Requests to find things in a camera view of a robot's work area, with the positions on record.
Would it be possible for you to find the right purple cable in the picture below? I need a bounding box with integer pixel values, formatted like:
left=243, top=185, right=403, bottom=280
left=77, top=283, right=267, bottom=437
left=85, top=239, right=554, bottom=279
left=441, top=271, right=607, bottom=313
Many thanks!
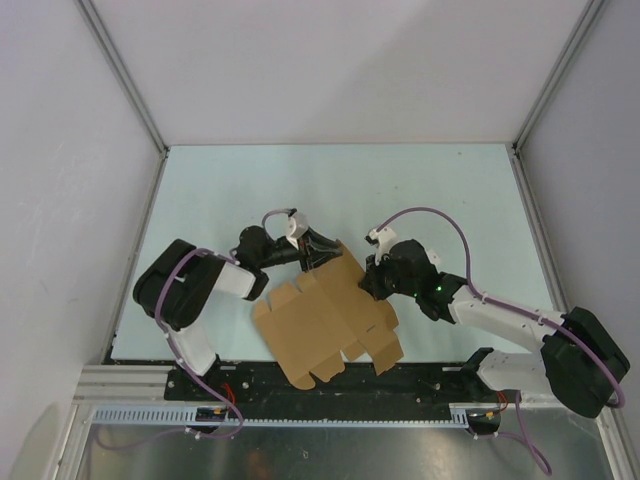
left=377, top=207, right=629, bottom=475

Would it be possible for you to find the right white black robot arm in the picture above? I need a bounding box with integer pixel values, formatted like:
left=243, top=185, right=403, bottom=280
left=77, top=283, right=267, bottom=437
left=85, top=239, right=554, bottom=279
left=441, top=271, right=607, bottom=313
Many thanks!
left=359, top=233, right=630, bottom=418

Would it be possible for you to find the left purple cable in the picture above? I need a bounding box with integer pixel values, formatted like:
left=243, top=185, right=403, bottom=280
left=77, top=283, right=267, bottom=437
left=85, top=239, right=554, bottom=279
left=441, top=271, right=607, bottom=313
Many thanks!
left=94, top=205, right=299, bottom=451

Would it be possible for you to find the aluminium frame rail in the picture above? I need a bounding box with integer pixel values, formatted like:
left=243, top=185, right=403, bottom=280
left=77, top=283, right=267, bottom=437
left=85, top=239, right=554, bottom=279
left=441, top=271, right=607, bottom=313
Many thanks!
left=73, top=364, right=612, bottom=407

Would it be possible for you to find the perforated cable duct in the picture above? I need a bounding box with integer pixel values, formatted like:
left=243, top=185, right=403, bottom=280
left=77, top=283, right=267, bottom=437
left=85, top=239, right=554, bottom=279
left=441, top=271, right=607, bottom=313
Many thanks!
left=89, top=402, right=511, bottom=430

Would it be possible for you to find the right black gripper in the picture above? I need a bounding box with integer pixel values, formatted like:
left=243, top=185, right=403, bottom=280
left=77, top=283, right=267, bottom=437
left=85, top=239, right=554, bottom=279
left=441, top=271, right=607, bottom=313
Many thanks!
left=358, top=250, right=419, bottom=303

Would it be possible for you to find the purple cable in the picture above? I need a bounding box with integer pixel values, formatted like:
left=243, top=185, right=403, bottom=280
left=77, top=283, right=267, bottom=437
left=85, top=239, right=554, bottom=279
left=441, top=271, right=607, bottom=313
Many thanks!
left=377, top=207, right=629, bottom=475
left=94, top=205, right=299, bottom=451

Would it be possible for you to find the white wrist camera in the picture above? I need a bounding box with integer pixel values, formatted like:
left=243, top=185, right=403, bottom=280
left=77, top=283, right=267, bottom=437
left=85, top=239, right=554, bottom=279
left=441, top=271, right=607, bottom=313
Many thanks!
left=365, top=227, right=398, bottom=265
left=285, top=211, right=308, bottom=250

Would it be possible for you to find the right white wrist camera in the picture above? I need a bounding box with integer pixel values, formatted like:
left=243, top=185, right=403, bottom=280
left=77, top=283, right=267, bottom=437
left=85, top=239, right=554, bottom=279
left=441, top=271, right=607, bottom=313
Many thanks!
left=365, top=227, right=398, bottom=265

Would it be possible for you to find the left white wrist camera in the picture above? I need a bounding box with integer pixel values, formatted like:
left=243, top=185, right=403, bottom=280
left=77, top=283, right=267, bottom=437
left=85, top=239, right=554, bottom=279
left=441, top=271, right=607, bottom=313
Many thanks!
left=285, top=211, right=308, bottom=250

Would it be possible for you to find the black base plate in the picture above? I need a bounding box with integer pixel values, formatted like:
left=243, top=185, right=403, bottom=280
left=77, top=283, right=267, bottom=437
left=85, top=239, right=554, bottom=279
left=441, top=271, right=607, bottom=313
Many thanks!
left=99, top=357, right=524, bottom=422

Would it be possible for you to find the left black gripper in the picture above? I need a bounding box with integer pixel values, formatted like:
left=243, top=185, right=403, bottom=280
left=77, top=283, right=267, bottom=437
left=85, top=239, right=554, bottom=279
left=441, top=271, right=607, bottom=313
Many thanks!
left=257, top=227, right=341, bottom=272

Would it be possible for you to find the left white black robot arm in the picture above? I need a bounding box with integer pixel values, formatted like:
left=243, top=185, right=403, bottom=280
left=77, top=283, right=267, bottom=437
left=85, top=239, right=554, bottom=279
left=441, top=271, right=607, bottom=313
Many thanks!
left=133, top=225, right=342, bottom=400

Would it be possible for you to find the brown cardboard box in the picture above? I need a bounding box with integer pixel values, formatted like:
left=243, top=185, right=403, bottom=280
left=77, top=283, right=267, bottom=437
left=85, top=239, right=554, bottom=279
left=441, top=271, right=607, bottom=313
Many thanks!
left=253, top=245, right=404, bottom=390

